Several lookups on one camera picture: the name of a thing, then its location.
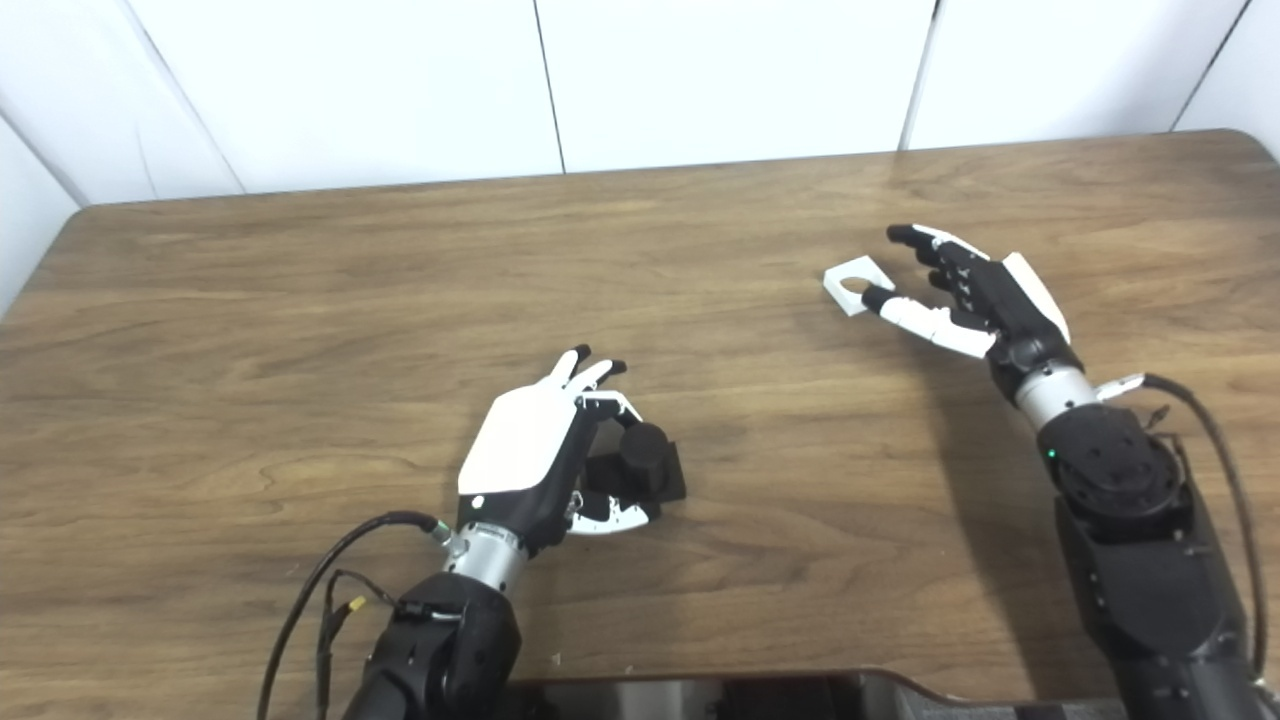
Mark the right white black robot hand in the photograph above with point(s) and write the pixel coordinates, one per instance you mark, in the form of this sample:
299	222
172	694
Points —
1010	310

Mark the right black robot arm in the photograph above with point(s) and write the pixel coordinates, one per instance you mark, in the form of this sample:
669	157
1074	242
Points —
1140	560

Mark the white square piece with hole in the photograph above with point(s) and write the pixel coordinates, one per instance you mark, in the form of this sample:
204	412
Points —
838	283

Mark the black robot torso cover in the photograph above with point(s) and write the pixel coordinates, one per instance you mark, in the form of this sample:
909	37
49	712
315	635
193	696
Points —
700	702

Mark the black peg with square base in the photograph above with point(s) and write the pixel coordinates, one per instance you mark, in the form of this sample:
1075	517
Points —
650	460

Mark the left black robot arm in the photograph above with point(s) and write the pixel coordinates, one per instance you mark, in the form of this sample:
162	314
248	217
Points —
450	640

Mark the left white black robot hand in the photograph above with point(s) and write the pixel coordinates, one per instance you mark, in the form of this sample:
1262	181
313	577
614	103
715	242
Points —
520	440

